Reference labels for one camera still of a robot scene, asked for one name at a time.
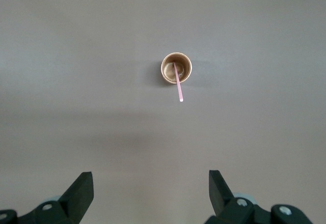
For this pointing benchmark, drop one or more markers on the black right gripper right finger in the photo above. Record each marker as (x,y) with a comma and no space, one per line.
(221,198)

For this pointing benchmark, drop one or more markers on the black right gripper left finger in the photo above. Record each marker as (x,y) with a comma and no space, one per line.
(76,198)

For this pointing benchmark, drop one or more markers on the brown cylindrical cup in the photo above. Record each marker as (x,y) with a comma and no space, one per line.
(189,67)

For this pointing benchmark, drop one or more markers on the pink straw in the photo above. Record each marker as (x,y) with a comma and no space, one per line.
(179,85)

